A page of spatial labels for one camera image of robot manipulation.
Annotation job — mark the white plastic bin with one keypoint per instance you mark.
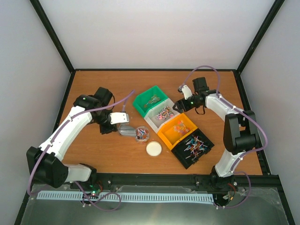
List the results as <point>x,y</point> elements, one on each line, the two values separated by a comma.
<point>160,114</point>

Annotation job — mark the light blue cable duct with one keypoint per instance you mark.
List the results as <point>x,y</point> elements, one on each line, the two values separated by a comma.
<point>128,197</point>

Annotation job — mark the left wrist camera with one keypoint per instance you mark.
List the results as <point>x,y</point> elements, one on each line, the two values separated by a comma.
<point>119,117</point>

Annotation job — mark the clear glass jar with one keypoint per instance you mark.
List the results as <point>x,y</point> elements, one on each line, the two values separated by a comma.
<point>142,134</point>

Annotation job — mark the silver metal scoop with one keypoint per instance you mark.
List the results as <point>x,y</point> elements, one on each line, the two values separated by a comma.
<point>126,130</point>

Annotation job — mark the black plastic bin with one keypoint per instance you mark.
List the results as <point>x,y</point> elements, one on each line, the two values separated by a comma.
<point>192,147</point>

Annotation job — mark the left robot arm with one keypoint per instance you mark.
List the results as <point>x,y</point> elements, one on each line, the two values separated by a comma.
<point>45,162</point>

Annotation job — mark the green plastic bin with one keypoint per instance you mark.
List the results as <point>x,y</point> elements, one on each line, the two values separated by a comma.
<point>149,99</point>

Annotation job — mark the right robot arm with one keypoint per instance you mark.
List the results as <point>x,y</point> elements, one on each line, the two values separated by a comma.
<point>240,133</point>

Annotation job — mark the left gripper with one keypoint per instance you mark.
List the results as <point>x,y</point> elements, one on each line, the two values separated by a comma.
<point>104,130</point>

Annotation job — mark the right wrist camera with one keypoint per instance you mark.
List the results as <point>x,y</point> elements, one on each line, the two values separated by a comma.
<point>186,91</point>

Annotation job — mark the yellow plastic bin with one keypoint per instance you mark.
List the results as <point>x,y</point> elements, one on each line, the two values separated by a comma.
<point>175,130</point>

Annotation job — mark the white jar lid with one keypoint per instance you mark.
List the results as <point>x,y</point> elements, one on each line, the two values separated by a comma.
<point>153,149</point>

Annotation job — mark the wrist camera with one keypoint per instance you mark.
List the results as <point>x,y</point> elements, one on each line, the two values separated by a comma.
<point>186,91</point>
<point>119,117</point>

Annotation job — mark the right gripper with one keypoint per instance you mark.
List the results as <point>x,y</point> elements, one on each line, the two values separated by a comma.
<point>179,103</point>

